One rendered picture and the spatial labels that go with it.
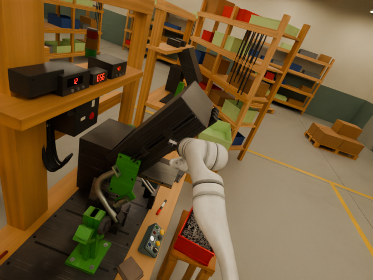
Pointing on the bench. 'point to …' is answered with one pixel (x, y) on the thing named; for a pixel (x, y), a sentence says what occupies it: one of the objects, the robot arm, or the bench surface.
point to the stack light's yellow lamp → (91, 44)
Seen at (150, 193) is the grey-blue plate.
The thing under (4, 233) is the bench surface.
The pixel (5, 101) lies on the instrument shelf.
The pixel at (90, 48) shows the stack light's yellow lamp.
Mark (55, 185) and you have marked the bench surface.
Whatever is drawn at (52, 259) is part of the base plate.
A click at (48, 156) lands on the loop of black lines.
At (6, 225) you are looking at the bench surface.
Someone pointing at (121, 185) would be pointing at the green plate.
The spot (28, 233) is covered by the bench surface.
